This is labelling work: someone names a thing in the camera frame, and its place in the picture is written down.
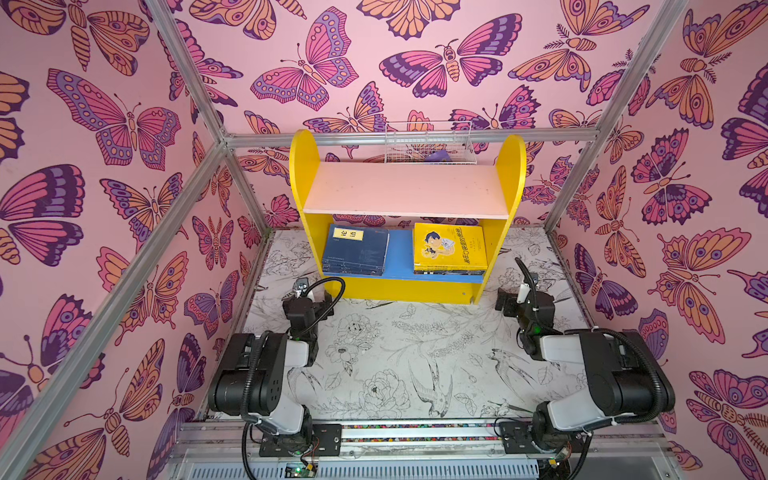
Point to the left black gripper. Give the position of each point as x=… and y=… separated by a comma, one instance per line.
x=319, y=308

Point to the navy book bottom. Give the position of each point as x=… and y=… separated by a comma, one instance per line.
x=355, y=251

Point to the yellow cartoon book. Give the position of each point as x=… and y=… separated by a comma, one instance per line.
x=449, y=249

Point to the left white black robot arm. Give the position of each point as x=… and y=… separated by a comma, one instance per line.
x=248, y=383

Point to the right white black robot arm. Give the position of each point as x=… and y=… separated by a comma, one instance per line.
x=625, y=384

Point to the yellow wooden bookshelf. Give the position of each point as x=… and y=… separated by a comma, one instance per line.
x=490, y=194

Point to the small green circuit board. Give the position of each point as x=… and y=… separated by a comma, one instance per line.
x=300, y=470

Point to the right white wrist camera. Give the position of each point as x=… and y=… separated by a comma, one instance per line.
x=523, y=293

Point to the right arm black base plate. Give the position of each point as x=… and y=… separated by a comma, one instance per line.
x=517, y=437

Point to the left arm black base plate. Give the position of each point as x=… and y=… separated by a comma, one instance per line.
x=327, y=440

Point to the aluminium mounting rail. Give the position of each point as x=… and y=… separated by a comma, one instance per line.
x=424, y=449

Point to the clear wire basket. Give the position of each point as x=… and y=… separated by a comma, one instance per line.
x=425, y=142

